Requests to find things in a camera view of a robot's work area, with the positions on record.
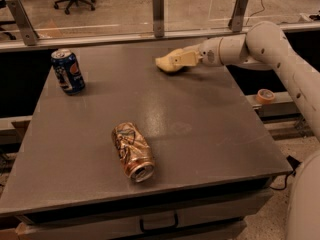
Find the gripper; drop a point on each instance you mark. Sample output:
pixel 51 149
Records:
pixel 209 54

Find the yellow sponge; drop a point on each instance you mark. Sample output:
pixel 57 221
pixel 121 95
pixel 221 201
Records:
pixel 165 64

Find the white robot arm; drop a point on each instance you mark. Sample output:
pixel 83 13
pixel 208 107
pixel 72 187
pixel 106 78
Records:
pixel 266 43

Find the crushed orange soda can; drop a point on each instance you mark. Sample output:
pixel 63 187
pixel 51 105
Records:
pixel 134 152

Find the blue Pepsi can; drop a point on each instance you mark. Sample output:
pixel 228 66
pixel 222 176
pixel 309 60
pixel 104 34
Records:
pixel 67 71

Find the orange tape roll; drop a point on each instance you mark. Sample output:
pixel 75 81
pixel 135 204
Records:
pixel 265 96

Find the metal railing bar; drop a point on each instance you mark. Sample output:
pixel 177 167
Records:
pixel 88 41

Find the grey table drawer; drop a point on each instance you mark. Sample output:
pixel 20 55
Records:
pixel 222 219

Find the middle metal bracket post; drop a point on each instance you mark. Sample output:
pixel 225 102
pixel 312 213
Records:
pixel 158 18

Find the metal bracket post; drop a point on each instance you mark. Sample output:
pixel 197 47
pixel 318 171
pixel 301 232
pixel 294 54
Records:
pixel 158 18
pixel 236 22
pixel 29 35

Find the right metal bracket post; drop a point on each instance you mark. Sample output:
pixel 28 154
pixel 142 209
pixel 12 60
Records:
pixel 236 22

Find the left metal bracket post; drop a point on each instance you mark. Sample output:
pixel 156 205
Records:
pixel 29 35

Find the black drawer handle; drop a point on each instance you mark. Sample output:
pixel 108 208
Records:
pixel 157 222

